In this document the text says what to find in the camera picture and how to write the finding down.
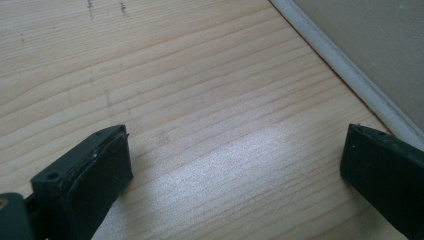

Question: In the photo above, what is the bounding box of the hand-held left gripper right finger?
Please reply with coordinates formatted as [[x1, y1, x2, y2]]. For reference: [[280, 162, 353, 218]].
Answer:
[[339, 123, 424, 240]]

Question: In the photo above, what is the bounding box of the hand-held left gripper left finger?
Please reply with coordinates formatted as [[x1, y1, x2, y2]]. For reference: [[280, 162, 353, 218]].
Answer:
[[25, 124, 134, 240]]

